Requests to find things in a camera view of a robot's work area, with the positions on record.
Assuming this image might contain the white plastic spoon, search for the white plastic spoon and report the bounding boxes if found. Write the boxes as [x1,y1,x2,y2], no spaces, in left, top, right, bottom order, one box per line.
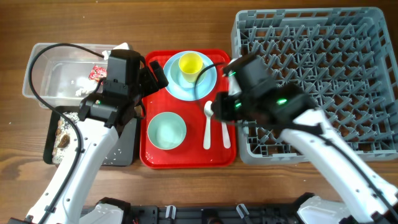
[203,101,213,150]

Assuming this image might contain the white plastic fork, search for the white plastic fork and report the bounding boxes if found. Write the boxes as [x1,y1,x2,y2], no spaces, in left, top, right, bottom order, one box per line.
[221,122,231,149]

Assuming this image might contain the red snack wrapper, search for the red snack wrapper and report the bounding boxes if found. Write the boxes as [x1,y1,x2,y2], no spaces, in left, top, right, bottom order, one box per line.
[88,65,107,82]

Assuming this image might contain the green bowl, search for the green bowl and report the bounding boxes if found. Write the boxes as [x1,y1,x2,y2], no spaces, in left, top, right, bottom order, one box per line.
[147,112,187,151]

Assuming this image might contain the white napkin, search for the white napkin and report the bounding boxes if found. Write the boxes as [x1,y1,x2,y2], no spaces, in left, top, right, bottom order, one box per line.
[75,78,98,96]

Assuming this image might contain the rice and food scraps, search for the rice and food scraps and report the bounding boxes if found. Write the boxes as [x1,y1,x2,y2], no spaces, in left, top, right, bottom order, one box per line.
[52,117,78,164]

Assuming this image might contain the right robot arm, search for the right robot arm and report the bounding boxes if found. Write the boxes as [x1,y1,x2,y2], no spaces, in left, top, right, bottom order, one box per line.
[211,84,397,223]

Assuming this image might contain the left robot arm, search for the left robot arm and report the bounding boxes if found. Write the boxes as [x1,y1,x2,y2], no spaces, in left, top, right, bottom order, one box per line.
[8,109,129,223]

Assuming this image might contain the grey dishwasher rack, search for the grey dishwasher rack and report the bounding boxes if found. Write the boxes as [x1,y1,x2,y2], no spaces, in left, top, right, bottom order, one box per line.
[231,7,397,161]

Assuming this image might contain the light blue bowl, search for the light blue bowl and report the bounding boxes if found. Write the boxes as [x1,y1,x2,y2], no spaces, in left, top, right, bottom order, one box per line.
[170,62,194,88]

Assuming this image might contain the light blue plate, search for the light blue plate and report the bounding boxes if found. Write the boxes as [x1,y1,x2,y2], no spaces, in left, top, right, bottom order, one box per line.
[164,51,217,101]

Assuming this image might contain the yellow plastic cup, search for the yellow plastic cup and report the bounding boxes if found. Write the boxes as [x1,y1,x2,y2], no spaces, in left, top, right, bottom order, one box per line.
[178,52,203,83]

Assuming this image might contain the red plastic tray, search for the red plastic tray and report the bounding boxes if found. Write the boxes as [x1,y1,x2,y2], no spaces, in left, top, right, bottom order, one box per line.
[139,67,237,169]

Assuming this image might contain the black plastic tray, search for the black plastic tray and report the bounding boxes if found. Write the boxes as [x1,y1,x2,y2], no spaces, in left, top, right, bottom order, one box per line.
[43,112,141,167]

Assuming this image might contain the clear plastic bin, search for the clear plastic bin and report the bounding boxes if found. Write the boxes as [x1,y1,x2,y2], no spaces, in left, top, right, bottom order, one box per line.
[32,44,116,107]

